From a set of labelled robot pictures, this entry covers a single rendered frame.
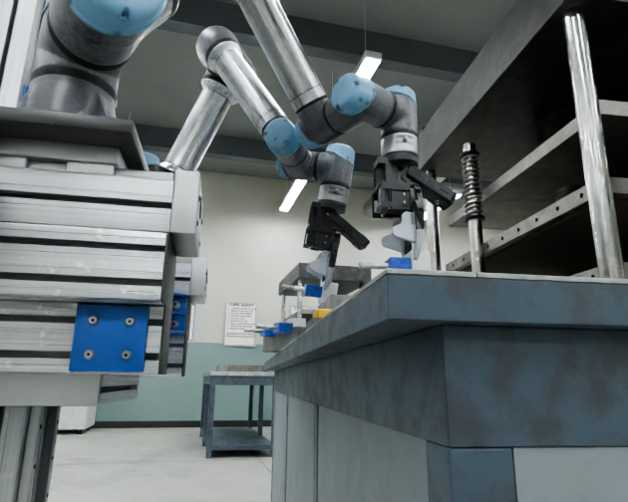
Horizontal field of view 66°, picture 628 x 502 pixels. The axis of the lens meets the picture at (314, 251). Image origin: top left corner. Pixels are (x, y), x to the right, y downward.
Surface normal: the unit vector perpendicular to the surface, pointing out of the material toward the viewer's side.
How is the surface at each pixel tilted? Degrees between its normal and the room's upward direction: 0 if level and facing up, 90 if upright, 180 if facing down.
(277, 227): 90
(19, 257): 90
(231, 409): 90
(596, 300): 90
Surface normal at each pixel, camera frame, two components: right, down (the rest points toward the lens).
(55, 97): 0.15, -0.53
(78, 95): 0.54, -0.49
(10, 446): 0.19, -0.26
